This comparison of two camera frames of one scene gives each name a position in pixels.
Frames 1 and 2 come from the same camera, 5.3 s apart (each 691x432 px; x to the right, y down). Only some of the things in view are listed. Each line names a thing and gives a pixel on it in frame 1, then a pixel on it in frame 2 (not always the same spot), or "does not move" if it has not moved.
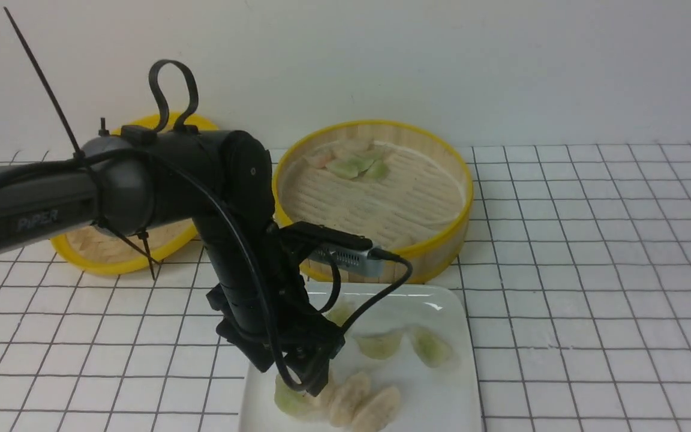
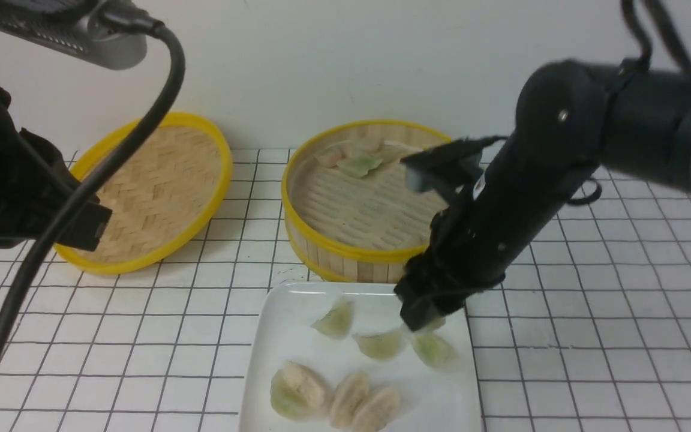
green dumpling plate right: [433, 350] does not move
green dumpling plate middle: [379, 344] does not move
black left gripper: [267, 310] to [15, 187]
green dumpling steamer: [300, 404] does not move
